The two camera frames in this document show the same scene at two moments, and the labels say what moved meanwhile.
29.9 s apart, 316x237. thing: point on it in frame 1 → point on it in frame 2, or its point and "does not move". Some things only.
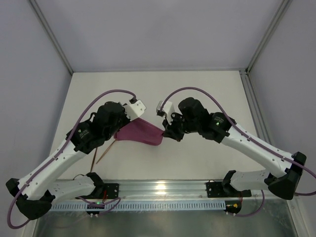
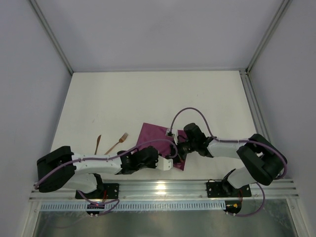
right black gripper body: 170,129 → 179,149
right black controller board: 233,206 does not move
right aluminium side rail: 255,110 does not move
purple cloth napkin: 138,130 → 150,132
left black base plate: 112,190 does not move
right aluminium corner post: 281,11 does not move
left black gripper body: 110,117 → 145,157
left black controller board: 97,205 does not move
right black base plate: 222,189 does not move
